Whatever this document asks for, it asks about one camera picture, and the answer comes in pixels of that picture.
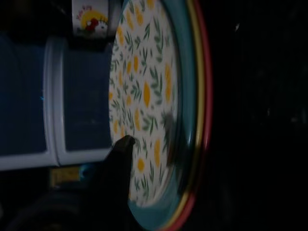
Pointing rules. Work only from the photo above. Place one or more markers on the red plate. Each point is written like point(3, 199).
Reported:
point(208, 79)

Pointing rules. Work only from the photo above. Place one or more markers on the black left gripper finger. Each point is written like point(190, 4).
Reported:
point(115, 173)

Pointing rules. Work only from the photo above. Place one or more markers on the small yellow box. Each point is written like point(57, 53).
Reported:
point(64, 175)

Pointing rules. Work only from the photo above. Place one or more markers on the white mug flower print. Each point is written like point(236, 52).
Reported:
point(90, 20)

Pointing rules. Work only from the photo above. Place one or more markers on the white plate yellow floral print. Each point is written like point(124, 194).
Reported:
point(146, 79)

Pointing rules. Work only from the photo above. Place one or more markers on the teal plate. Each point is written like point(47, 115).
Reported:
point(185, 79)

